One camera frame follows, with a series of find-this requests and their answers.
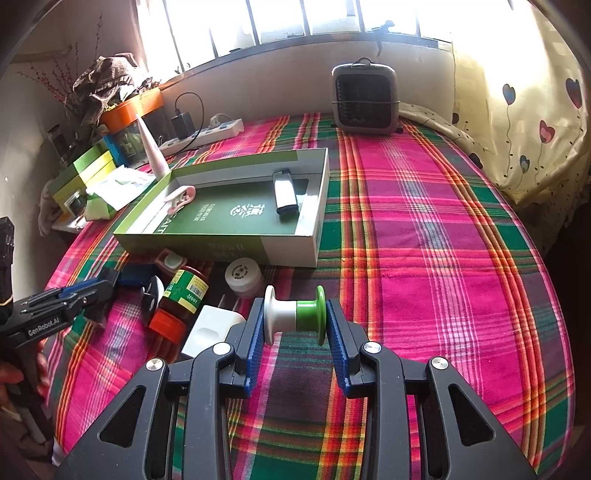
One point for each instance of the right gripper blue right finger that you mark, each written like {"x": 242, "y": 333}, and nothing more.
{"x": 459, "y": 436}

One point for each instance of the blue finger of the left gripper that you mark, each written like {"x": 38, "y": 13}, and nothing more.
{"x": 96, "y": 289}

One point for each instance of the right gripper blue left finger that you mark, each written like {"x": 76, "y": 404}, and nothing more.
{"x": 133, "y": 437}

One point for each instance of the white charger cube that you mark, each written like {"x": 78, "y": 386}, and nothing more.
{"x": 211, "y": 327}

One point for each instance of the black round disc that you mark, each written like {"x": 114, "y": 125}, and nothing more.
{"x": 151, "y": 294}

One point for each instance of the brown jar red lid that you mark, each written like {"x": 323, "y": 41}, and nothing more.
{"x": 177, "y": 309}

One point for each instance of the green white spool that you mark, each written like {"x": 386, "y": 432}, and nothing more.
{"x": 294, "y": 315}

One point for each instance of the small white round bottle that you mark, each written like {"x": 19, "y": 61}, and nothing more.
{"x": 244, "y": 277}

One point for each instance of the pink oblong case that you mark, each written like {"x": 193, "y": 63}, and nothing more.
{"x": 181, "y": 197}

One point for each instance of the black silver lighter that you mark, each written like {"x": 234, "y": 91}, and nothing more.
{"x": 284, "y": 193}

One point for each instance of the person left hand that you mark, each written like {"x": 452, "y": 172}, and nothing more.
{"x": 10, "y": 375}

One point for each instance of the green tissue pack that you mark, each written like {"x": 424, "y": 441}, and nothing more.
{"x": 97, "y": 208}

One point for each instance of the yellow green box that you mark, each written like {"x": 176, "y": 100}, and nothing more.
{"x": 89, "y": 168}

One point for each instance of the white cosmetic tube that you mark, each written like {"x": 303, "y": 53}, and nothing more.
{"x": 155, "y": 158}

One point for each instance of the plaid pink green tablecloth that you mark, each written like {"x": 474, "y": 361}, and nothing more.
{"x": 422, "y": 251}

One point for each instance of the orange lid glass tank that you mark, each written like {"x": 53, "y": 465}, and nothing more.
{"x": 119, "y": 129}

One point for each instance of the dried plant bundle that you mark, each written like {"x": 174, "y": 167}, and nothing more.
{"x": 86, "y": 95}

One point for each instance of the green cardboard box tray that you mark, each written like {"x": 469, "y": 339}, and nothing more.
{"x": 234, "y": 213}

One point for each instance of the white power strip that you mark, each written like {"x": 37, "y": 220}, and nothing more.
{"x": 227, "y": 130}

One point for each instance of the heart pattern cream curtain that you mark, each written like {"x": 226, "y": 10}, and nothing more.
{"x": 521, "y": 108}

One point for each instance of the grey small fan heater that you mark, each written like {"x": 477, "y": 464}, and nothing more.
{"x": 365, "y": 98}

